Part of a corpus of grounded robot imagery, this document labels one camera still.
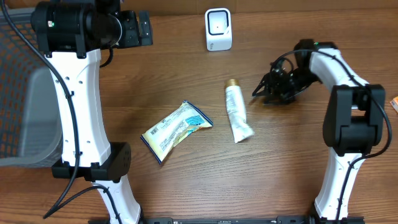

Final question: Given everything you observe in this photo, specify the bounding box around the white barcode scanner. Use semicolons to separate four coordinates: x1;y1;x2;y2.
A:
205;7;233;52

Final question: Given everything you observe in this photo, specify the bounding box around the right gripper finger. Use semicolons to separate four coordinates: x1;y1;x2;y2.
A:
252;74;272;97
264;94;295;105

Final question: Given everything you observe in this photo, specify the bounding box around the small orange tissue pack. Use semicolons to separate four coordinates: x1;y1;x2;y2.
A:
390;96;398;113

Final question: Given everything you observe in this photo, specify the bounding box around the white tube with gold cap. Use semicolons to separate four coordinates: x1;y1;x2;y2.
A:
225;79;254;143

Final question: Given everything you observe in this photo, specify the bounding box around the yellow white snack bag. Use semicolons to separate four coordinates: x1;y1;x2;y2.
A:
141;100;213;164

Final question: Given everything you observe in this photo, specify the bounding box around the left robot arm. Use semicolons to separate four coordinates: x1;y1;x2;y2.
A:
30;1;153;223

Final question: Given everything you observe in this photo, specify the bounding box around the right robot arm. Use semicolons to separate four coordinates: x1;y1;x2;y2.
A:
252;39;392;223

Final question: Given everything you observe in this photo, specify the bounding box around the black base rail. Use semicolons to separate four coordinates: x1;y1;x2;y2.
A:
88;216;365;224

